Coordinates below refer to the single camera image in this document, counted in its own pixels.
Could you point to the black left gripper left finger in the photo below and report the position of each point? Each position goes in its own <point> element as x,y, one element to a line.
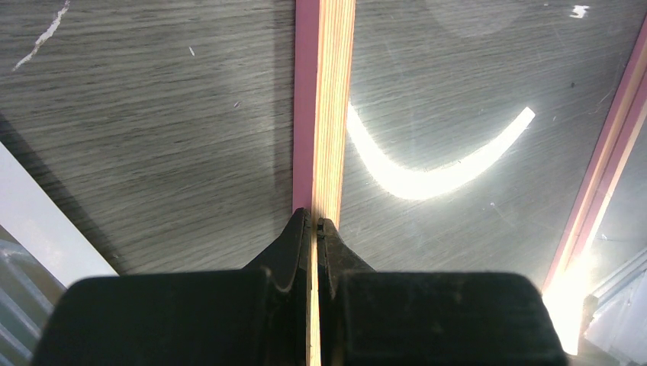
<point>254,315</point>

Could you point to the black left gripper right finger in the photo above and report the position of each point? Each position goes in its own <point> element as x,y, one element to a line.
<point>370,317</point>

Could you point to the pink wooden picture frame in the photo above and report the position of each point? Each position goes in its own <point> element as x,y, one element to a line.
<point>325,34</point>

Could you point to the cat and books photo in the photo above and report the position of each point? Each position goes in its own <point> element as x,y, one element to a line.
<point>42,254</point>

